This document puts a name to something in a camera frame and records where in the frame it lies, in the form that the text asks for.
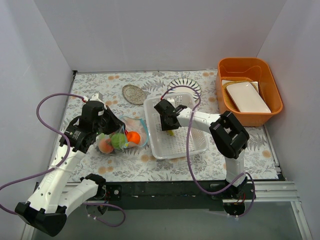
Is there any large green custard apple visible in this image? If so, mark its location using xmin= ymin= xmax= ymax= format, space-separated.
xmin=110 ymin=133 xmax=126 ymax=150

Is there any clear zip top bag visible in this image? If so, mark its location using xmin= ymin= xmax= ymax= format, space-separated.
xmin=94 ymin=115 xmax=149 ymax=155

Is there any orange fruit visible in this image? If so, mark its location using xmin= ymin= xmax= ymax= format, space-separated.
xmin=126 ymin=131 xmax=141 ymax=145

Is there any peach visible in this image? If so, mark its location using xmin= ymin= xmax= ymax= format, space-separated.
xmin=98 ymin=138 xmax=114 ymax=154

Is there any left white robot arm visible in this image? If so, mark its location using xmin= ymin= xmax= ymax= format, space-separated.
xmin=14 ymin=100 xmax=124 ymax=237

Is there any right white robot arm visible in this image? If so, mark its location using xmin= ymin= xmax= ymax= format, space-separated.
xmin=154 ymin=98 xmax=250 ymax=199

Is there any white plastic basket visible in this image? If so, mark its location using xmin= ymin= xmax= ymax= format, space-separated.
xmin=143 ymin=95 xmax=209 ymax=160

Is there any floral tablecloth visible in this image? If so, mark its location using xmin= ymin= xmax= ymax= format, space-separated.
xmin=62 ymin=69 xmax=278 ymax=183

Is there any speckled grey oval dish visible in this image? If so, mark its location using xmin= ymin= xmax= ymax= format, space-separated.
xmin=122 ymin=84 xmax=147 ymax=105

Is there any blue striped round plate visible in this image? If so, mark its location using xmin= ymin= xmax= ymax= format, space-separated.
xmin=167 ymin=77 xmax=202 ymax=101

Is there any white rectangular plate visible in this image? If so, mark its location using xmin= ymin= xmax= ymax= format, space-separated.
xmin=225 ymin=82 xmax=271 ymax=113

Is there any orange plastic bin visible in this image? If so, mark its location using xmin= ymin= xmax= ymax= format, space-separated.
xmin=215 ymin=57 xmax=283 ymax=127

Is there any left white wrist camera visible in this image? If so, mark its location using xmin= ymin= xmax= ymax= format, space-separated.
xmin=82 ymin=92 xmax=103 ymax=103

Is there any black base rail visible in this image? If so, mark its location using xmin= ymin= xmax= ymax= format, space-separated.
xmin=102 ymin=181 xmax=254 ymax=211

